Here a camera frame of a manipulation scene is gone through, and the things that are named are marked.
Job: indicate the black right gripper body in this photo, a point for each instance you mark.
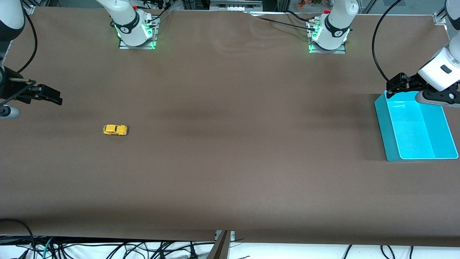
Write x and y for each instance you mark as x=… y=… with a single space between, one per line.
x=8 y=87

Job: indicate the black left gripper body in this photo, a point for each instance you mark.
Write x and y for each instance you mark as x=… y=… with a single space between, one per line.
x=410 y=82

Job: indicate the yellow beetle toy car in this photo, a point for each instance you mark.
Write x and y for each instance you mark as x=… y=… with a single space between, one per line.
x=115 y=130

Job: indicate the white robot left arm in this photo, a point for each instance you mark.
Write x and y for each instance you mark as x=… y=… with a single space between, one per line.
x=336 y=32

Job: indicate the cyan plastic bin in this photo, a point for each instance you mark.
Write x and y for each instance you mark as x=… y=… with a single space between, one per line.
x=417 y=136

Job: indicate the white network device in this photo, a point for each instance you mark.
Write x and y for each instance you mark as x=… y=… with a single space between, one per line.
x=235 y=4

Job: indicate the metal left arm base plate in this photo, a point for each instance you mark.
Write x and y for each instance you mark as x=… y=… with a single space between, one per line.
x=341 y=51

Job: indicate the metal table corner bracket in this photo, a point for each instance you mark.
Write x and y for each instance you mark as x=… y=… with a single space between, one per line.
x=28 y=9
x=440 y=18

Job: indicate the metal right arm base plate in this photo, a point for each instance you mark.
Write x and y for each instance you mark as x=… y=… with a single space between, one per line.
x=122 y=46

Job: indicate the aluminium frame post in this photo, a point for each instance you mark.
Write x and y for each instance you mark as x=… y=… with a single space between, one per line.
x=220 y=248

